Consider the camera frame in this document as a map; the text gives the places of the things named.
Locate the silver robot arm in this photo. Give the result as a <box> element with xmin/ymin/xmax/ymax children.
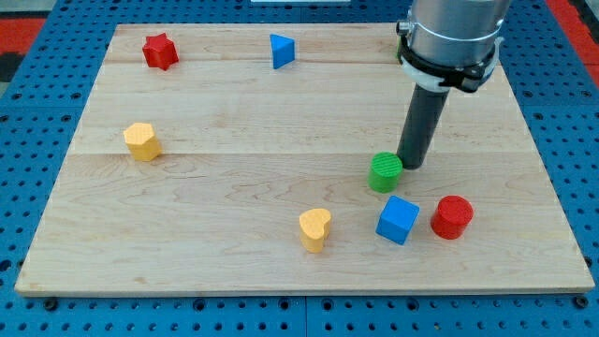
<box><xmin>396</xmin><ymin>0</ymin><xmax>510</xmax><ymax>93</ymax></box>

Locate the blue triangle block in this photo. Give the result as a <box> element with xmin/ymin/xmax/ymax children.
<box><xmin>270</xmin><ymin>34</ymin><xmax>296</xmax><ymax>69</ymax></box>

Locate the red star block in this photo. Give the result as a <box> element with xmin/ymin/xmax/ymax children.
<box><xmin>142</xmin><ymin>33</ymin><xmax>179</xmax><ymax>70</ymax></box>

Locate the yellow heart block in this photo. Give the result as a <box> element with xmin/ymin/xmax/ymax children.
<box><xmin>299</xmin><ymin>208</ymin><xmax>332</xmax><ymax>254</ymax></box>

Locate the green cylinder block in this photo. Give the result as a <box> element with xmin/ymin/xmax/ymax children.
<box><xmin>367</xmin><ymin>152</ymin><xmax>403</xmax><ymax>193</ymax></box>

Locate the wooden board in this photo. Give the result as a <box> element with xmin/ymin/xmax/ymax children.
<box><xmin>15</xmin><ymin>23</ymin><xmax>594</xmax><ymax>298</ymax></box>

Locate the blue cube block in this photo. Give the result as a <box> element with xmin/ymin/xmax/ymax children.
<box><xmin>375</xmin><ymin>196</ymin><xmax>420</xmax><ymax>245</ymax></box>

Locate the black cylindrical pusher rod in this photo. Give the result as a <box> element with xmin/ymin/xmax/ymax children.
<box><xmin>397</xmin><ymin>84</ymin><xmax>448</xmax><ymax>170</ymax></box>

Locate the red cylinder block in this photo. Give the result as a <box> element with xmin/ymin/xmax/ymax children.
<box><xmin>431</xmin><ymin>195</ymin><xmax>475</xmax><ymax>240</ymax></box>

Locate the yellow hexagon block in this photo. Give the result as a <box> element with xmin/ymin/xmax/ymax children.
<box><xmin>123</xmin><ymin>123</ymin><xmax>162</xmax><ymax>162</ymax></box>

